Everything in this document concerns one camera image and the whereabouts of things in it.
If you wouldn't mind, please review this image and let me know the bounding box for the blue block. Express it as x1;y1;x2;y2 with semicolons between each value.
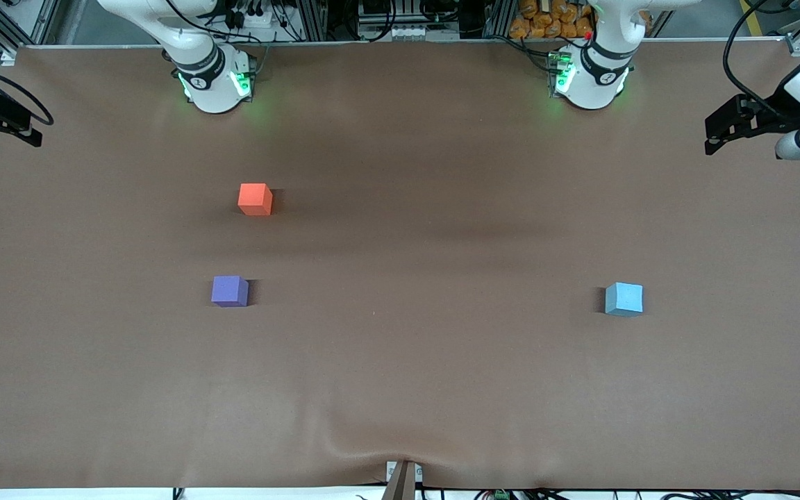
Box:
605;282;644;317

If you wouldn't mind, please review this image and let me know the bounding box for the brown table cover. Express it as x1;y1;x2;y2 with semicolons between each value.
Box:
0;38;800;491

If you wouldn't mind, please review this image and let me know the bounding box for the white power strip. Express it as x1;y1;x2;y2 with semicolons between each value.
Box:
358;24;458;42

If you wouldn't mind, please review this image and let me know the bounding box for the power strip with black plugs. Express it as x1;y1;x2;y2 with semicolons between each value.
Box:
225;0;284;30

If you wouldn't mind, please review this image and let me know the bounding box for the orange mesh bag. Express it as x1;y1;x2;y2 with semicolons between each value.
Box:
508;0;596;40

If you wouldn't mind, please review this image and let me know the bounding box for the orange block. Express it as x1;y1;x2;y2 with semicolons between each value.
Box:
237;183;274;217

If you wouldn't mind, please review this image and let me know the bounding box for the purple block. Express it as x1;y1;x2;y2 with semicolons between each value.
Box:
210;275;250;308

